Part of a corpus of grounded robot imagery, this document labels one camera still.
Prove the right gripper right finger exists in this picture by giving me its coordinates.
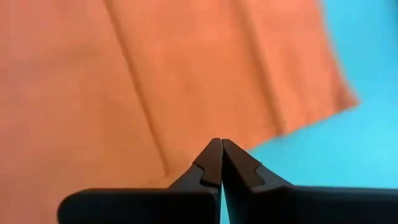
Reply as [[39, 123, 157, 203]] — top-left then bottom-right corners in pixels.
[[221, 138, 398, 224]]

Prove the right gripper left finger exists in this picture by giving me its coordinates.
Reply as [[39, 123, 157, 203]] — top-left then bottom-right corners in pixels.
[[57, 138, 224, 224]]

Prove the orange towel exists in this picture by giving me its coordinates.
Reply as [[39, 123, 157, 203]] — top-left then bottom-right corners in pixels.
[[0, 0, 360, 224]]

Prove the green table mat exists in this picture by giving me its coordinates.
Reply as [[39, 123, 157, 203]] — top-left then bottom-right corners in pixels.
[[217, 0, 398, 224]]

